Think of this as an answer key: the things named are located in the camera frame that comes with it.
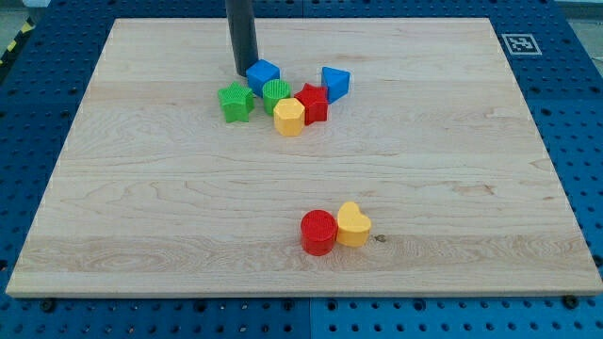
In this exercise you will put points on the blue triangle block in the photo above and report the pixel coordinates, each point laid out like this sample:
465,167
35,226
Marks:
336,81

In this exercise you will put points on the yellow hexagon block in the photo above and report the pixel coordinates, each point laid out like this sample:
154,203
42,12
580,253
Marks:
289,115

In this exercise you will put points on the red cylinder block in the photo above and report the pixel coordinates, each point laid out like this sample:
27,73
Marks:
318,232

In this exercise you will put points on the red star block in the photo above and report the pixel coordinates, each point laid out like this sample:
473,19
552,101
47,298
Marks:
314,99

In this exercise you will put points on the yellow heart block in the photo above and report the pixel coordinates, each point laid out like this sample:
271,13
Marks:
353,225

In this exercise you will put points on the green cylinder block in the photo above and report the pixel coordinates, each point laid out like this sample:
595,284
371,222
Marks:
273,91

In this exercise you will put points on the green star block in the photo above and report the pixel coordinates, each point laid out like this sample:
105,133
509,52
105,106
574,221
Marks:
236,102

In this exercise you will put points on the blue cube block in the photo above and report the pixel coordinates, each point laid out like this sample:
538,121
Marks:
260,73

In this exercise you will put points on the light wooden board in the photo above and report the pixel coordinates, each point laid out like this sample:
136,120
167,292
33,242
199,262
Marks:
155,195

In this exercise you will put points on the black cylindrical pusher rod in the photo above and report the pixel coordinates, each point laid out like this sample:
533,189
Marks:
240,17

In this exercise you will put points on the white fiducial marker tag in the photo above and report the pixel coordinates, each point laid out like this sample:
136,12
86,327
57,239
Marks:
519,44

